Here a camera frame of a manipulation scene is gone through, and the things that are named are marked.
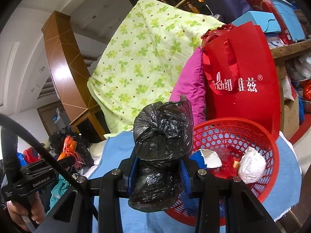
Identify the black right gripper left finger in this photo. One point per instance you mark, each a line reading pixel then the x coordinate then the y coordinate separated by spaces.
pixel 127 182

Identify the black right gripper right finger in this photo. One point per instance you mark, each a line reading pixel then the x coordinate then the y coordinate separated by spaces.
pixel 191 177

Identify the red mesh net bag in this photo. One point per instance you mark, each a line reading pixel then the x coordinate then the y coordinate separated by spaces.
pixel 229 167

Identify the orange snack wrapper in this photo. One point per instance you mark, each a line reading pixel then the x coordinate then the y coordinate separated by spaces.
pixel 68 148

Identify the grey-black plastic bag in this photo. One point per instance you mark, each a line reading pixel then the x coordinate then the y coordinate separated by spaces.
pixel 163 135

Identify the white tissue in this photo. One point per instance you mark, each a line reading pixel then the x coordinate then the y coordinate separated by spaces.
pixel 252 166

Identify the blue toothpaste box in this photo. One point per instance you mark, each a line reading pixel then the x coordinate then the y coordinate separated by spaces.
pixel 206 158

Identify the person's left hand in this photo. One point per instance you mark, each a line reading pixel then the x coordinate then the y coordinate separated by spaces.
pixel 17 212

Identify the teal jacket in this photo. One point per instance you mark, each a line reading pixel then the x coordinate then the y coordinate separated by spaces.
pixel 58 191

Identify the large black garbage bag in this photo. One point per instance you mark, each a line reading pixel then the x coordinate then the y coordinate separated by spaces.
pixel 56 141

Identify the red woven plastic basket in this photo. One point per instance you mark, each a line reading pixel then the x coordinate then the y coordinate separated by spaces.
pixel 231 203

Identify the wooden nightstand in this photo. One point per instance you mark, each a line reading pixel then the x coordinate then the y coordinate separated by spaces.
pixel 91 124

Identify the magenta pillow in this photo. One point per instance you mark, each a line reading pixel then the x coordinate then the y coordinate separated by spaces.
pixel 191 84

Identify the blue blanket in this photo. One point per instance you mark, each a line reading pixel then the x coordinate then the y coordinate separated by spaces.
pixel 284 194

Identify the green clover quilt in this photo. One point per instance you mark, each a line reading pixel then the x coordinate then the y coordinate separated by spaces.
pixel 144 59

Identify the red shopping bag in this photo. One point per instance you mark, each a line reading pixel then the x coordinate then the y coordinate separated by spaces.
pixel 241 75

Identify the wooden pillar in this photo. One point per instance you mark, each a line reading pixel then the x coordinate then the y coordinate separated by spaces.
pixel 68 69

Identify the cardboard box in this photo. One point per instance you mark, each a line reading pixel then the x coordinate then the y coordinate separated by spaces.
pixel 291 118

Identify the wooden shelf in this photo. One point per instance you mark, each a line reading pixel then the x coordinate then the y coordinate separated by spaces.
pixel 291 51

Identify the light blue box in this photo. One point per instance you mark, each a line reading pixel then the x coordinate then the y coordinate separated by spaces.
pixel 265 20

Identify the dark navy bag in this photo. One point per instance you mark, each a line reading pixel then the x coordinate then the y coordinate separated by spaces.
pixel 230 10

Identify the blue storage bin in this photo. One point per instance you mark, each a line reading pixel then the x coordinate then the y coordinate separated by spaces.
pixel 290 19

